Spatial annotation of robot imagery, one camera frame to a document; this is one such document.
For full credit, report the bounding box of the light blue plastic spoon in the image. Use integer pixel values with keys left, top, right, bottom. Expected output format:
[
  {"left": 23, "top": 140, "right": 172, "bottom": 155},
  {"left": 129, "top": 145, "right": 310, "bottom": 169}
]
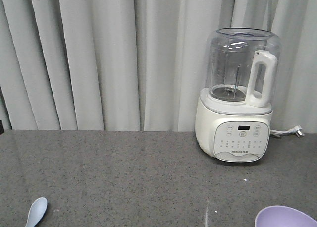
[{"left": 25, "top": 197, "right": 48, "bottom": 227}]

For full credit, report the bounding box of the purple plastic bowl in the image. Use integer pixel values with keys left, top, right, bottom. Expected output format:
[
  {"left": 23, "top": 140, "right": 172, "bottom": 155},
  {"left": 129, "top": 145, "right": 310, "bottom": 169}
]
[{"left": 254, "top": 205, "right": 317, "bottom": 227}]

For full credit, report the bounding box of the white blender with clear jar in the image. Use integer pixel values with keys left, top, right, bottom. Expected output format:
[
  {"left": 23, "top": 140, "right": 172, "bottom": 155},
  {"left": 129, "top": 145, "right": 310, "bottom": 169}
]
[{"left": 195, "top": 28, "right": 282, "bottom": 163}]

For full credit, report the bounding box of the grey pleated curtain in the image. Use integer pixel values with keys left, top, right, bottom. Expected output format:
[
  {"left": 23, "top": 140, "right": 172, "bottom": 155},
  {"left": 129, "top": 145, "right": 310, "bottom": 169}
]
[{"left": 0, "top": 0, "right": 317, "bottom": 133}]

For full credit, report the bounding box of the white blender power cable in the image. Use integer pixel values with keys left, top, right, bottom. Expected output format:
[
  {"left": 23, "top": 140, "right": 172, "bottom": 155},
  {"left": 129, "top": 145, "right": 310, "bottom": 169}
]
[{"left": 269, "top": 124, "right": 305, "bottom": 138}]

